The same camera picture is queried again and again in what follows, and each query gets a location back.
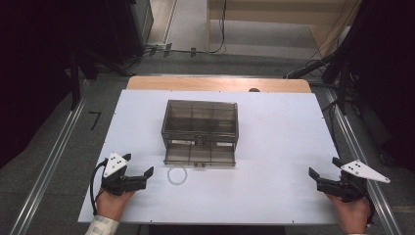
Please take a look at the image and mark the metal floor rail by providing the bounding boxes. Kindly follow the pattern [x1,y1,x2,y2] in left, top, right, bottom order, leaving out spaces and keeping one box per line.
[9,79,92,235]
[324,87,404,235]

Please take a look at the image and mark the person's left hand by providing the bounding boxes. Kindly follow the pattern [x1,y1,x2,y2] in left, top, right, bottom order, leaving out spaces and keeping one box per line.
[95,189,136,223]

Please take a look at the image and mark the white board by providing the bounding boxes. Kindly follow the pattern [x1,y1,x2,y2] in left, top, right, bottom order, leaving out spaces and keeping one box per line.
[77,89,341,226]

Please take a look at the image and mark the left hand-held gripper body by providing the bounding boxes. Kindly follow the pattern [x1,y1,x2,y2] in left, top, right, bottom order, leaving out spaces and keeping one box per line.
[101,152,148,197]

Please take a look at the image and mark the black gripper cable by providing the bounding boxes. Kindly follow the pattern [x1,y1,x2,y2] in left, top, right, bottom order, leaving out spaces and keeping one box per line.
[89,158,109,216]
[364,190,375,227]

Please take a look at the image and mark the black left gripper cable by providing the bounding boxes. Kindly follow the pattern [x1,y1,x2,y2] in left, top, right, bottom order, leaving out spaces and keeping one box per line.
[89,158,109,216]

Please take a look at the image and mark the black floor cable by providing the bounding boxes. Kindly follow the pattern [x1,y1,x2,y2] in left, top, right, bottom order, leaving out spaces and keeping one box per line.
[123,42,216,71]

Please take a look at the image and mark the person's right hand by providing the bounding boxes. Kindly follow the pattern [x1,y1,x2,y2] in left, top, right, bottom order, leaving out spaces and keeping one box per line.
[325,192,372,235]

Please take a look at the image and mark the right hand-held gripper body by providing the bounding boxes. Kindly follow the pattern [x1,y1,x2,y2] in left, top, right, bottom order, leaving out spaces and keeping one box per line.
[316,159,392,203]

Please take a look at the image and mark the black curtain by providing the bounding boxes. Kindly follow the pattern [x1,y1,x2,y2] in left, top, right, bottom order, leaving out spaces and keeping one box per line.
[321,0,415,174]
[0,0,138,170]

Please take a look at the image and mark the clear bead bracelet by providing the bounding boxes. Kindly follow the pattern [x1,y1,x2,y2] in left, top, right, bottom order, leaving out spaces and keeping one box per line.
[166,165,189,186]

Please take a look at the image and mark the dark cabinet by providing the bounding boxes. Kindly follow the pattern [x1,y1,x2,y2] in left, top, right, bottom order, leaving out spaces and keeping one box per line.
[107,0,155,63]

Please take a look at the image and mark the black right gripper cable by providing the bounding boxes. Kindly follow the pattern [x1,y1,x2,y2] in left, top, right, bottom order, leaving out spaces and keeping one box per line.
[364,190,375,227]

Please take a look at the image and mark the black metal stand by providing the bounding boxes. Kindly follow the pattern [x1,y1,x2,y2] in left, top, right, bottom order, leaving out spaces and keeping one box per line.
[67,48,99,111]
[327,55,361,116]

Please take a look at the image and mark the wooden table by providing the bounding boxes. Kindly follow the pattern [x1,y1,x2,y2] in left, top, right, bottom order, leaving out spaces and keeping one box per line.
[125,75,313,94]

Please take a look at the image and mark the light wooden shelf unit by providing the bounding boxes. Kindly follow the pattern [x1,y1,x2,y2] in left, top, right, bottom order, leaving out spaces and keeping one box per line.
[206,0,363,61]

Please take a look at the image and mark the black hanging cable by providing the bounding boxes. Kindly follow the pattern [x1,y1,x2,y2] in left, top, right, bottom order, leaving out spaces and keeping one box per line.
[208,0,228,55]

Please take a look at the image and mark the smoked transparent drawer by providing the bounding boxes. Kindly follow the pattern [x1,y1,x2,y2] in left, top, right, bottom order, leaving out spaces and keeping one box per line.
[163,142,237,168]

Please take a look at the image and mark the smoked transparent storage box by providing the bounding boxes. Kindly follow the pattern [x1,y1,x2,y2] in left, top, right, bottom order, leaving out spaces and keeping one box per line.
[161,99,240,168]

